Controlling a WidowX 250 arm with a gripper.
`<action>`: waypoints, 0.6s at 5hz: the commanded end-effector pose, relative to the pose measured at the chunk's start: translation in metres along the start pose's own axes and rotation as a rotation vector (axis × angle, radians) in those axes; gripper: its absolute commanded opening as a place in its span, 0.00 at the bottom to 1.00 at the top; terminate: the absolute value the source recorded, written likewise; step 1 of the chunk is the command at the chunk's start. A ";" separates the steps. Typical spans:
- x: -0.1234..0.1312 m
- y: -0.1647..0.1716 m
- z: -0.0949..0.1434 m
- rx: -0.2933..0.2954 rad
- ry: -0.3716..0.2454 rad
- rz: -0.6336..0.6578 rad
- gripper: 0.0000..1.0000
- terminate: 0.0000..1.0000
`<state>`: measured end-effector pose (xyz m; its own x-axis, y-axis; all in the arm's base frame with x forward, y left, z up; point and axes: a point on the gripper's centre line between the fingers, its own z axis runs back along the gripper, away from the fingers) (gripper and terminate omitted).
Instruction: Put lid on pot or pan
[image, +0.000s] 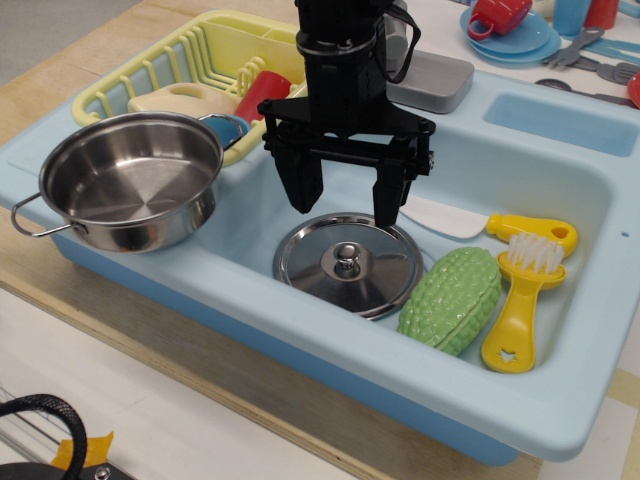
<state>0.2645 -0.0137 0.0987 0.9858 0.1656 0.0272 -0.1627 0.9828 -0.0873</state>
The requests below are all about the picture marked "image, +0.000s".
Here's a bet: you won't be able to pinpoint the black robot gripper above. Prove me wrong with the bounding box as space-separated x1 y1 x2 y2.
257 49 437 229

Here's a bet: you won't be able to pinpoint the steel pot lid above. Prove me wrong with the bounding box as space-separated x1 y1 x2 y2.
273 212 425 321

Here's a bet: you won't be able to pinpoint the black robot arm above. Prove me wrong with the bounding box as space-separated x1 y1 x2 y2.
258 1 435 228

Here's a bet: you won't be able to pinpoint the stainless steel pot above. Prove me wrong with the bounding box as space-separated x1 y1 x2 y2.
34 111 228 253

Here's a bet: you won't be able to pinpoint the red cup in rack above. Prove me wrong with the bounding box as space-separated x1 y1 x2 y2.
234 71 291 123

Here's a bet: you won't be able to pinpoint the grey toy faucet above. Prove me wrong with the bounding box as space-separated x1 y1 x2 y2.
384 14 475 114

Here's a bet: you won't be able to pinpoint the blue cup in rack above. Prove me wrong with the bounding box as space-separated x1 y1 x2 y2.
200 114 250 149

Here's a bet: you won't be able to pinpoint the yellow dish rack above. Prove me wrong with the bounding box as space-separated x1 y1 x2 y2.
70 10 311 168

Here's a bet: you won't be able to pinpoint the green toy bitter gourd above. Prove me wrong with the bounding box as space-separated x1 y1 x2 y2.
397 247 502 356

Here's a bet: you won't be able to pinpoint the cream toy bottle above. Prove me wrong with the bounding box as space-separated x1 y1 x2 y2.
127 82 240 118

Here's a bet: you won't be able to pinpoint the yellow dish brush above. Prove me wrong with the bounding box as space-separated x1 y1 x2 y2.
481 233 567 374

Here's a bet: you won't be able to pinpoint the light blue toy sink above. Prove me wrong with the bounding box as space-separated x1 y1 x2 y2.
0 9 640 469

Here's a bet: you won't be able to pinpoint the red mug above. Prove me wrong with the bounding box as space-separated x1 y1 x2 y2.
467 0 532 41

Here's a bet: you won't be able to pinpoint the black toy utensil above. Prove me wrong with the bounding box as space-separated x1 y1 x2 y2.
535 78 637 109

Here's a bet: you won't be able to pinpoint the stacked blue plates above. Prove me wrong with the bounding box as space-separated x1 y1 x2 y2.
459 8 562 65

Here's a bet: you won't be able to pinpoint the grey toy fork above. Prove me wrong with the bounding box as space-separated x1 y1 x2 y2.
542 27 605 68

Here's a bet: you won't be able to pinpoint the blue toy cutlery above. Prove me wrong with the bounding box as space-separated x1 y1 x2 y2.
586 38 639 55

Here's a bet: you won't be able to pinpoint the grey toy spatula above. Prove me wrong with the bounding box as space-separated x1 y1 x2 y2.
572 57 639 85

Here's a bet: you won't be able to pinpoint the red plate edge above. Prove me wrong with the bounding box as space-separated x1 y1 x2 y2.
627 73 640 108

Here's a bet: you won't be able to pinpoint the red cup background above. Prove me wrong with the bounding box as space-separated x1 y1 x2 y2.
583 0 619 30

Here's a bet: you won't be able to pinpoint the yellow tape piece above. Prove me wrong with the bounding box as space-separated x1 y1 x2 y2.
51 432 114 470

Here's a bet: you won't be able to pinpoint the yellow handled toy knife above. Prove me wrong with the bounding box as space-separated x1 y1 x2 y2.
400 195 579 256

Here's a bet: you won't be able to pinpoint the black cable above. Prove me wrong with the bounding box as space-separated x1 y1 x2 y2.
0 393 89 474

